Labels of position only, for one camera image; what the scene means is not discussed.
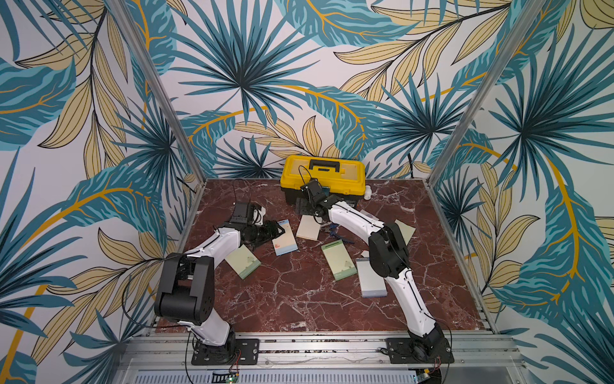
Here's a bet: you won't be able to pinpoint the small green memo pad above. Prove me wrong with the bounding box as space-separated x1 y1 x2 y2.
225 245 262 280

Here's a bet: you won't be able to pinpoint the yellow black toolbox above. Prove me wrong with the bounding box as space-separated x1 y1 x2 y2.
280 155 366 207

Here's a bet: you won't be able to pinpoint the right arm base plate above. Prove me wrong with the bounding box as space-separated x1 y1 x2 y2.
385 338 455 365

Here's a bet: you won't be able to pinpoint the blue handled pliers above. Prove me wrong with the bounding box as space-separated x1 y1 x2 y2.
324 224 354 244

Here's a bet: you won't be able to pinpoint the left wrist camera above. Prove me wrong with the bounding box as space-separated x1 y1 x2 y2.
251 203 266 226

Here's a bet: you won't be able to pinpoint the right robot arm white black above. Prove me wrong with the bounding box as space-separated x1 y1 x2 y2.
301 179 454 364

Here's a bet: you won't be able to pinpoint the blue topped cream memo pad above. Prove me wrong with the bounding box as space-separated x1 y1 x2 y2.
273 219 298 256

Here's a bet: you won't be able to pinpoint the aluminium front rail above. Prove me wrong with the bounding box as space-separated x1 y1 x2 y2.
112 331 533 383

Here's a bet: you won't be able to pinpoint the grey white memo pad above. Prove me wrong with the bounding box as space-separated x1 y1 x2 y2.
356 258 388 299

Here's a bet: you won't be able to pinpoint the pink memo pad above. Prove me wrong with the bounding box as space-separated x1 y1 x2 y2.
360 210 380 222

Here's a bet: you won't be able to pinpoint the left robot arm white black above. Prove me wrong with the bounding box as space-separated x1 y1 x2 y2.
154 203 286 366

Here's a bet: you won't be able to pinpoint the yellow topped cream memo pad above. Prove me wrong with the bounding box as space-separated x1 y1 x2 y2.
297 215 321 241

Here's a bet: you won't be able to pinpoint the small white bottle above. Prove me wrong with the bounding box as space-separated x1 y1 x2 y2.
364 185 373 201

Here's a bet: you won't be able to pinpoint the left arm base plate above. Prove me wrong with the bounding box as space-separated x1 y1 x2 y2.
190 338 260 366

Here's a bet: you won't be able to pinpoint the large green memo pad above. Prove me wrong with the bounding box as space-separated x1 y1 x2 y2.
321 240 358 281

